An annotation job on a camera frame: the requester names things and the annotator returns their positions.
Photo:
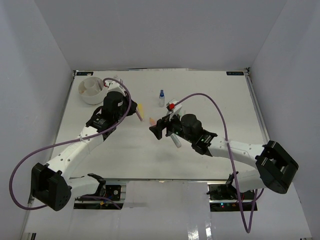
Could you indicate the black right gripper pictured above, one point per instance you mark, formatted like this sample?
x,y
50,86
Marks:
x,y
166,122

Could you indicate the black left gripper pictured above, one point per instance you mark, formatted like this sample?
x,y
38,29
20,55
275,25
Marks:
x,y
133,108

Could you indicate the pink slim marker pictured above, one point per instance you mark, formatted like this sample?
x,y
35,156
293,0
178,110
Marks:
x,y
139,116

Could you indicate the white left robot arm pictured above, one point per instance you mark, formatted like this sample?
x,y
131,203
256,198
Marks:
x,y
50,182

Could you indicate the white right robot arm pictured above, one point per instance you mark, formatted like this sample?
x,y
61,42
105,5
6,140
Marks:
x,y
272,166

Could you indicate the orange pink highlighter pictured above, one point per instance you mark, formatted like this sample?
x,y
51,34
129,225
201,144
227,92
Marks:
x,y
152,122

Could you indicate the yellow highlighter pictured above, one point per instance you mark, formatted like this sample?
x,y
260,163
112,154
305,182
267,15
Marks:
x,y
141,110

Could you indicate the clear blue spray bottle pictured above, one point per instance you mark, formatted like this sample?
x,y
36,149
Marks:
x,y
161,98

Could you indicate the white round divided container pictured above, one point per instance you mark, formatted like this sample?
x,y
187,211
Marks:
x,y
92,90

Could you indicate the right table label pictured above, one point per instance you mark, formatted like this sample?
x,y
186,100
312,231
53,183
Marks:
x,y
234,73

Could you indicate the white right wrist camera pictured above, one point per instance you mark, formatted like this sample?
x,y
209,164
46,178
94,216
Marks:
x,y
173,108

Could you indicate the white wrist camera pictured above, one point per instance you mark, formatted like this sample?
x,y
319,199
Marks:
x,y
113,86
173,108

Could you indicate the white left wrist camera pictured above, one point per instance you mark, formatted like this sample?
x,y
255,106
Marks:
x,y
113,86

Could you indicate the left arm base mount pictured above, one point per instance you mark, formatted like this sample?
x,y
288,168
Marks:
x,y
106,197

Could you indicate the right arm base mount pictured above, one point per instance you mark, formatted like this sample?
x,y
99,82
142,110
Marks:
x,y
223,198

